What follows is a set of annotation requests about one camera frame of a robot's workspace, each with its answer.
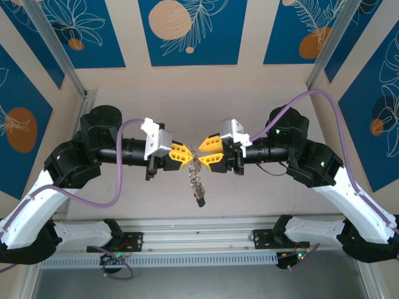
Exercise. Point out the aluminium frame post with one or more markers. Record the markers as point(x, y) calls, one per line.
point(57, 46)
point(332, 46)

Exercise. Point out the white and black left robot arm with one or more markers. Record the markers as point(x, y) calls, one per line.
point(31, 218)

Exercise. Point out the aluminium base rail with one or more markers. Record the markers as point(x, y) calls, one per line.
point(193, 236)

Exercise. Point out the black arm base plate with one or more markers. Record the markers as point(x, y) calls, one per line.
point(134, 241)
point(262, 238)

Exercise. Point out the blue panel orange circle fern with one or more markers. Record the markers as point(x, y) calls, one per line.
point(280, 31)

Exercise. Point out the small circuit board with LEDs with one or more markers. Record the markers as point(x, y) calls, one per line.
point(285, 261)
point(110, 258)

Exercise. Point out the blue panel large orange circle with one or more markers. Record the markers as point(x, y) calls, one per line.
point(28, 93)

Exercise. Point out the blue panel white leaf lines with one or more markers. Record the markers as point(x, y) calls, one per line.
point(45, 56)
point(352, 37)

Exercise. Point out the blue panel beige circle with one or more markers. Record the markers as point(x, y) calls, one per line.
point(218, 46)

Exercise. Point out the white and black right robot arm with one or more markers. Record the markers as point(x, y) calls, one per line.
point(346, 205)

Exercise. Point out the blue panel dark circle flowers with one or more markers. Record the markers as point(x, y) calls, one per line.
point(358, 124)

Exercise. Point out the blue panel small orange circle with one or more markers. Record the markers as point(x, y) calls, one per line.
point(93, 31)

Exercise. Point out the black key fob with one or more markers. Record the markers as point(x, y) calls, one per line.
point(201, 203)

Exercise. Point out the aluminium frame bar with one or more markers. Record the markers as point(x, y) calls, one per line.
point(371, 283)
point(29, 286)

